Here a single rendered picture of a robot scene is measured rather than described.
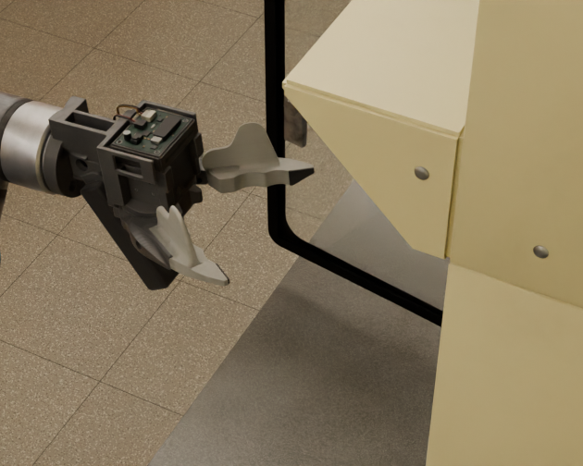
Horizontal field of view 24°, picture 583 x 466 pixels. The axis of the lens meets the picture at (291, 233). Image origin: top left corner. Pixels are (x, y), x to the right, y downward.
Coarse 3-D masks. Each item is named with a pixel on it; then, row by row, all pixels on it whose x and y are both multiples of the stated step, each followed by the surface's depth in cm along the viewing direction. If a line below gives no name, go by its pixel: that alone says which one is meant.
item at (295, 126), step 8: (288, 104) 127; (288, 112) 128; (296, 112) 127; (288, 120) 129; (296, 120) 128; (304, 120) 128; (288, 128) 130; (296, 128) 129; (304, 128) 129; (288, 136) 130; (296, 136) 130; (304, 136) 130; (296, 144) 130; (304, 144) 130
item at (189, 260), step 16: (160, 208) 108; (176, 208) 104; (160, 224) 109; (176, 224) 104; (160, 240) 108; (176, 240) 106; (176, 256) 106; (192, 256) 105; (192, 272) 105; (208, 272) 105
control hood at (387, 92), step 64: (384, 0) 85; (448, 0) 85; (320, 64) 80; (384, 64) 80; (448, 64) 80; (320, 128) 80; (384, 128) 78; (448, 128) 76; (384, 192) 81; (448, 192) 78; (448, 256) 82
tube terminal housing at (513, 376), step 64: (512, 0) 68; (576, 0) 66; (512, 64) 71; (576, 64) 69; (512, 128) 73; (576, 128) 71; (512, 192) 76; (576, 192) 74; (512, 256) 79; (576, 256) 77; (448, 320) 85; (512, 320) 83; (576, 320) 80; (448, 384) 89; (512, 384) 86; (576, 384) 84; (448, 448) 94; (512, 448) 90; (576, 448) 87
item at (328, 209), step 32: (288, 0) 122; (320, 0) 119; (288, 32) 124; (320, 32) 122; (288, 64) 127; (320, 160) 132; (288, 192) 138; (320, 192) 135; (352, 192) 132; (288, 224) 141; (320, 224) 138; (352, 224) 135; (384, 224) 132; (352, 256) 138; (384, 256) 134; (416, 256) 131; (416, 288) 134
